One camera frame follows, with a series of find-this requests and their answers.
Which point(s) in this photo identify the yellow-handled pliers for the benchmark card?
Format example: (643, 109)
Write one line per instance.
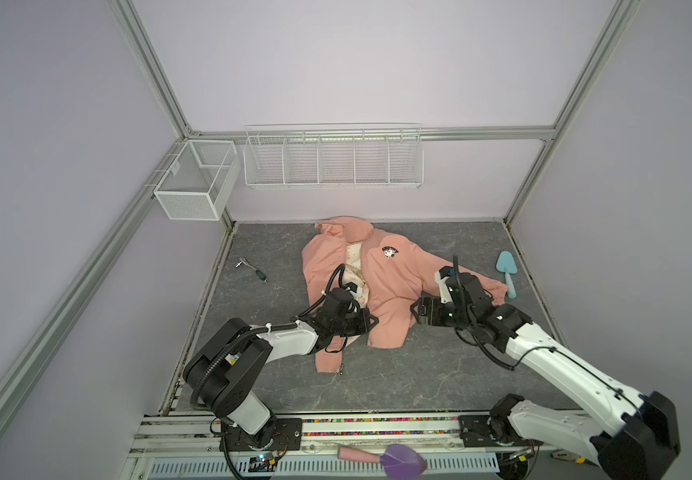
(569, 457)

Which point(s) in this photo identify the pink zip jacket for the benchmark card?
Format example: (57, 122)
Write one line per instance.
(394, 270)

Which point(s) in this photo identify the teal plastic trowel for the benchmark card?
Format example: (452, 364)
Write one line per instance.
(506, 264)

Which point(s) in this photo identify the small green-handled screwdriver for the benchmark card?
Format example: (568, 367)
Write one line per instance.
(243, 262)

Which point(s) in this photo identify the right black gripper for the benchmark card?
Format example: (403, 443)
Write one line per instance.
(425, 302)

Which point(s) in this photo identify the white mesh box basket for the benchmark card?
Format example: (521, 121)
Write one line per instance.
(199, 181)

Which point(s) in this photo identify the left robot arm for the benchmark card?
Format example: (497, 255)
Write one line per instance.
(222, 374)

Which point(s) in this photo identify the purple pink-handled scoop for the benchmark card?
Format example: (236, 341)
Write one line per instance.
(399, 462)

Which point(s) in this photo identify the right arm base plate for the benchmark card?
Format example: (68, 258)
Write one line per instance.
(484, 431)

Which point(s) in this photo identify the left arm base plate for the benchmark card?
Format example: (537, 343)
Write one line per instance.
(285, 433)

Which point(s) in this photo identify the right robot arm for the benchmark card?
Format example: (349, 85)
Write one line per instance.
(628, 434)

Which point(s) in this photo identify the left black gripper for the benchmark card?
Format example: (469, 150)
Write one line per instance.
(363, 314)

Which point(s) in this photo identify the white wire shelf basket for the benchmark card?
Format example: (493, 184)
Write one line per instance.
(378, 155)

